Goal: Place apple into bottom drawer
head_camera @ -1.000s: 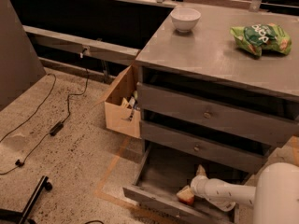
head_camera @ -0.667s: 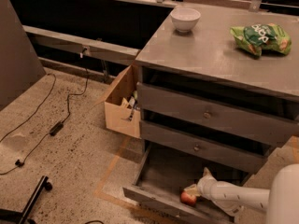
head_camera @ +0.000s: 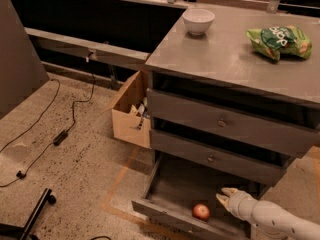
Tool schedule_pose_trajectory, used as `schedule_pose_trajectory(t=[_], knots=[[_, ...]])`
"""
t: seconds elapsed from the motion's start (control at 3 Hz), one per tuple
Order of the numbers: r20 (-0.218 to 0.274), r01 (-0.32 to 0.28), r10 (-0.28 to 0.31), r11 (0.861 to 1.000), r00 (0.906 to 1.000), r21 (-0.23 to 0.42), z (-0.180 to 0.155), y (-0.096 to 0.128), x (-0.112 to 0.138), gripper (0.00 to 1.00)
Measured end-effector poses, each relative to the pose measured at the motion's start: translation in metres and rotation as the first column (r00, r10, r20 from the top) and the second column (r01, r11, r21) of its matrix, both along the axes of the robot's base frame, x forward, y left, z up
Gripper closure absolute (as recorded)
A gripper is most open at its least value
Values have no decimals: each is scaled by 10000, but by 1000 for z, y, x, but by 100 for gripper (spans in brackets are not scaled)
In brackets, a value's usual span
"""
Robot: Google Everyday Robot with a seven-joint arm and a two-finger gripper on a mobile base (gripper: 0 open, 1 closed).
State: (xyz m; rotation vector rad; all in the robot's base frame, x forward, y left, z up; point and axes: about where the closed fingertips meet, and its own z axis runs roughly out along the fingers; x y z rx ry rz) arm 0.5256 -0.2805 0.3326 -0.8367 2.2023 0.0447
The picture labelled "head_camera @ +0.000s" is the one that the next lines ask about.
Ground green chip bag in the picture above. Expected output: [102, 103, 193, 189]
[246, 25, 312, 61]

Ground grey open bottom drawer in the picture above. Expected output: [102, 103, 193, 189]
[132, 153, 256, 240]

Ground items inside cardboard box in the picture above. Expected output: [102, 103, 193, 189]
[129, 97, 149, 130]

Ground red apple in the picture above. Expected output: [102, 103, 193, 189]
[192, 203, 210, 222]

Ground black power adapter cable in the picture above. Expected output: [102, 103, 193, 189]
[0, 50, 98, 189]

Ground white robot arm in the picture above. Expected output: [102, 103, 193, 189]
[216, 187, 320, 240]

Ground grey middle drawer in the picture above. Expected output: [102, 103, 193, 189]
[150, 130, 286, 186]

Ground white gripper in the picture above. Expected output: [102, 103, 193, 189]
[216, 187, 257, 222]

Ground black chair base leg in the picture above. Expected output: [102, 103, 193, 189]
[0, 188, 56, 240]

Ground grey metal rail shelf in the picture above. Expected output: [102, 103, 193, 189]
[25, 28, 149, 71]

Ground white ceramic bowl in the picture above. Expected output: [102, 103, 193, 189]
[182, 9, 215, 35]

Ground grey drawer cabinet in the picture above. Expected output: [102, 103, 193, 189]
[131, 3, 320, 240]

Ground grey top drawer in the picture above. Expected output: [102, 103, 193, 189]
[147, 90, 320, 157]

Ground cardboard box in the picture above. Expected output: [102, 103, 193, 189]
[111, 71, 151, 148]

